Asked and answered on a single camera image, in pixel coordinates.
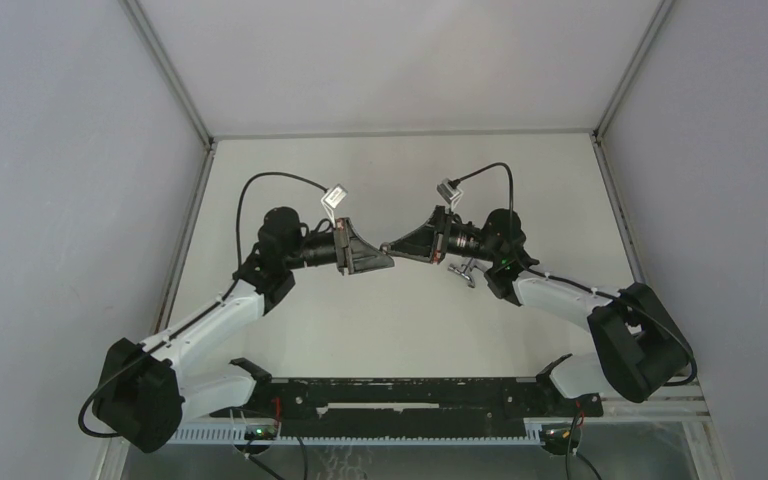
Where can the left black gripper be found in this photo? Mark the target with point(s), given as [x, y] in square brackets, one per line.
[351, 254]

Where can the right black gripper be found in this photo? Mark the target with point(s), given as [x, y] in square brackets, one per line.
[428, 242]

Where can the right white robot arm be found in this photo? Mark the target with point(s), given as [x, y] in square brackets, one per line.
[638, 347]

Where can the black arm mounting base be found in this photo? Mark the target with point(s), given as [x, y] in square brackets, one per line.
[434, 407]

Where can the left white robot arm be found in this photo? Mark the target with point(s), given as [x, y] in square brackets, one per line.
[148, 389]

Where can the left green circuit board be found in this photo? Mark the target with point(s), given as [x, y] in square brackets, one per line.
[261, 432]

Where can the green circuit board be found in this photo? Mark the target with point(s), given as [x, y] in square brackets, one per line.
[558, 435]
[261, 432]

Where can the right green circuit board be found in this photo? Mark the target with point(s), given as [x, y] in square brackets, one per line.
[558, 435]

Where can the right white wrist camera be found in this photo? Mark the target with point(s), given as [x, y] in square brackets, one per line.
[451, 193]

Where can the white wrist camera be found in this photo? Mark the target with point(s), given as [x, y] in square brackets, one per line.
[331, 199]
[451, 193]

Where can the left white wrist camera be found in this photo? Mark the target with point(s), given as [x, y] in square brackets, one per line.
[331, 199]

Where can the white slotted cable duct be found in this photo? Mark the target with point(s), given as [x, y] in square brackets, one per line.
[227, 434]

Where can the aluminium enclosure frame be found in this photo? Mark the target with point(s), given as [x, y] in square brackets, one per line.
[250, 68]

